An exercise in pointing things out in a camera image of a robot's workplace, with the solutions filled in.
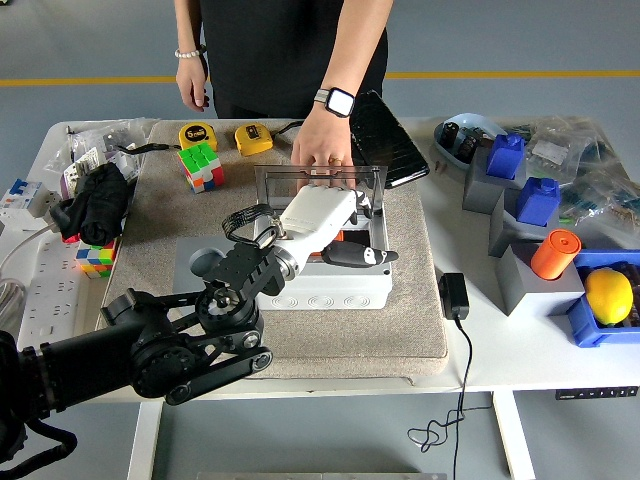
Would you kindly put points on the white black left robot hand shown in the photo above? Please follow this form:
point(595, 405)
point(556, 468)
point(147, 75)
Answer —
point(315, 212)

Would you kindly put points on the grey holder block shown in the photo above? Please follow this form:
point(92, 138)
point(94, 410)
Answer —
point(530, 295)
point(182, 270)
point(482, 195)
point(505, 235)

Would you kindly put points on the squarish yellow tape measure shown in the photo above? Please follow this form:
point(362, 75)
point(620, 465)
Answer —
point(252, 141)

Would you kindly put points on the round yellow tape measure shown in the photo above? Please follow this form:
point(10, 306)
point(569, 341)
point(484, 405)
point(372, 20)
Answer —
point(197, 134)

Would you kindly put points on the person's left hand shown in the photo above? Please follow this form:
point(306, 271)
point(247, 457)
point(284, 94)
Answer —
point(322, 142)

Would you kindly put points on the small black capacitor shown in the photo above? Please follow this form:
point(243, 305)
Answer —
point(468, 146)
point(451, 131)

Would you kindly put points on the white power strip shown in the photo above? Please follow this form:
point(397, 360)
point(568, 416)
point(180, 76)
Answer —
point(50, 290)

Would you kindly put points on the white table leg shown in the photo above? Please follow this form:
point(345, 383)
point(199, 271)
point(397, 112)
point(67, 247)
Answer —
point(512, 435)
point(145, 440)

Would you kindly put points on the person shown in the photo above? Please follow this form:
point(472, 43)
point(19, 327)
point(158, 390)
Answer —
point(270, 50)

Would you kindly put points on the grey electrical junction box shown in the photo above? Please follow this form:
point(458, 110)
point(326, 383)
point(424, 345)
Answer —
point(325, 300)

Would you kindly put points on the black power adapter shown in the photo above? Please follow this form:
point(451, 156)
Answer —
point(454, 295)

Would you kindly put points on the clear bags of small parts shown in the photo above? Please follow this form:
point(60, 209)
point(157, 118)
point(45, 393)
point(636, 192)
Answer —
point(90, 140)

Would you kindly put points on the yellow lemon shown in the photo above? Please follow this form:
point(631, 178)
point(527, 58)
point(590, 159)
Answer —
point(609, 297)

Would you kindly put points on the black cloth bundle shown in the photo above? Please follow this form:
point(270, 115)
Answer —
point(100, 205)

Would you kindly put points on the fine-gridded colourful puzzle cube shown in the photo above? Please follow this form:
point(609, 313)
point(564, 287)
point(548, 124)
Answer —
point(96, 259)

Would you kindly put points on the person's left forearm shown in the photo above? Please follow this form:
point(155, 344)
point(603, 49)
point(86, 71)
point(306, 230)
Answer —
point(355, 50)

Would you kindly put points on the grey-brown mat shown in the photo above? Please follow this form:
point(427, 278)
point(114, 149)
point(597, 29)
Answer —
point(350, 340)

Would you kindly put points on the black table control panel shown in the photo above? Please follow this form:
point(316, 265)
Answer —
point(595, 393)

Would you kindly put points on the blue block battery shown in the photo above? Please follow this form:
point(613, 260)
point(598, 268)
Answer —
point(537, 202)
point(506, 157)

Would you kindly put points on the person's right hand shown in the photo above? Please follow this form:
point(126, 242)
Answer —
point(192, 82)

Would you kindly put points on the person's right forearm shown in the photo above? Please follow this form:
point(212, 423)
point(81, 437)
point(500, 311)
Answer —
point(187, 25)

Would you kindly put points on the light blue bowl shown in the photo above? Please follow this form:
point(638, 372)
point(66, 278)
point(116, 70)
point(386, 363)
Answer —
point(470, 120)

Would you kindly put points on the clear bag of components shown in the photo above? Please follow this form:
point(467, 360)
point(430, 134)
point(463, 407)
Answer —
point(555, 147)
point(605, 195)

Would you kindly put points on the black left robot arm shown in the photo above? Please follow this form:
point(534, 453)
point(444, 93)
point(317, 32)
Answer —
point(150, 345)

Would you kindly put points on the colourful three-row puzzle cube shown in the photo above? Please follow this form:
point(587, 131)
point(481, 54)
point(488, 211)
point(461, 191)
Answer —
point(200, 167)

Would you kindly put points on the smoky transparent box lid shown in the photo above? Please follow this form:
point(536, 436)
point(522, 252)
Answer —
point(280, 182)

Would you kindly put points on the blue plastic bin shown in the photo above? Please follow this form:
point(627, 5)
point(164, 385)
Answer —
point(585, 325)

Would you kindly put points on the large black flat case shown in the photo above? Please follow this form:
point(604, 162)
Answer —
point(387, 140)

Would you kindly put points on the white blue circuit breaker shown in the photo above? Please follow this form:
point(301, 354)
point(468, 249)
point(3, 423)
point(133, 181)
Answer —
point(25, 195)

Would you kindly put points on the silver wrist watch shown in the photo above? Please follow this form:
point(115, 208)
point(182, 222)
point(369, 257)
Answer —
point(340, 102)

